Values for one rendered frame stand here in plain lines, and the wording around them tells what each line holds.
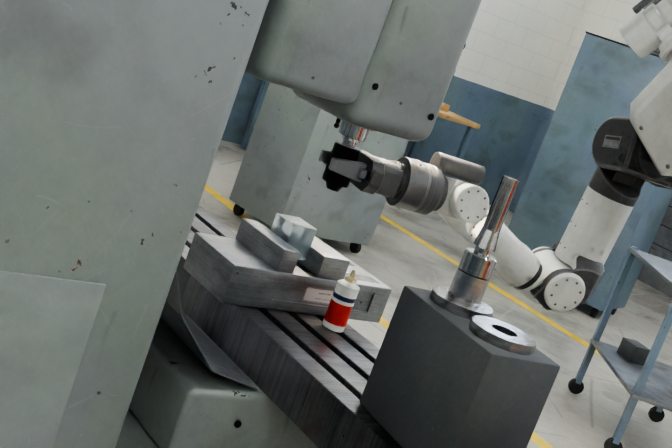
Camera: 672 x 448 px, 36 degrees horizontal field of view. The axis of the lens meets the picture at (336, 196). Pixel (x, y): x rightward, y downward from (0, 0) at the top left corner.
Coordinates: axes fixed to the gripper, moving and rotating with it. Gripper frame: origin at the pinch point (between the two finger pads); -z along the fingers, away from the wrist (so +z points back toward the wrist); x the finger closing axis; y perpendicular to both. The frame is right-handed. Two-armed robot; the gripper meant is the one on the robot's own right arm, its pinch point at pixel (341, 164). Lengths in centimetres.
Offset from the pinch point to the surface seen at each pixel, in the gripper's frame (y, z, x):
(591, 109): -17, 376, -481
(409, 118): -11.7, 4.4, 9.2
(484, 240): -1.9, 6.4, 40.4
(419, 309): 10.0, 1.3, 39.6
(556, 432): 123, 236, -208
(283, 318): 27.2, -2.4, 5.0
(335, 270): 18.4, 6.1, -0.5
